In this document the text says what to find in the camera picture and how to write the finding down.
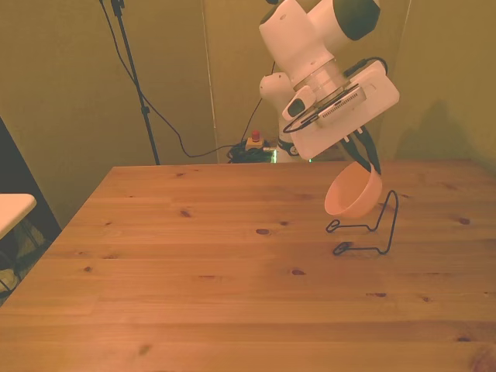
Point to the orange plastic bowl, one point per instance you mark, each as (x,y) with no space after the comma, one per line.
(348,195)

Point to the black panel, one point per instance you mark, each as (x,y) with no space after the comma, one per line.
(19,174)

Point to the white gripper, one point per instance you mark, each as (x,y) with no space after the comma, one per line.
(381,97)

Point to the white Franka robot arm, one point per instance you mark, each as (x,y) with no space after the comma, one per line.
(294,38)

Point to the black tripod stand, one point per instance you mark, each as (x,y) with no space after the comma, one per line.
(134,73)

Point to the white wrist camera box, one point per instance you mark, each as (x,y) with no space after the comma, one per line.
(343,104)

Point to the red yellow emergency stop button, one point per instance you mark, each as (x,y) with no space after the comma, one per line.
(255,140)

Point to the green lit controller box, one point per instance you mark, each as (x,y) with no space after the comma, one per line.
(274,156)

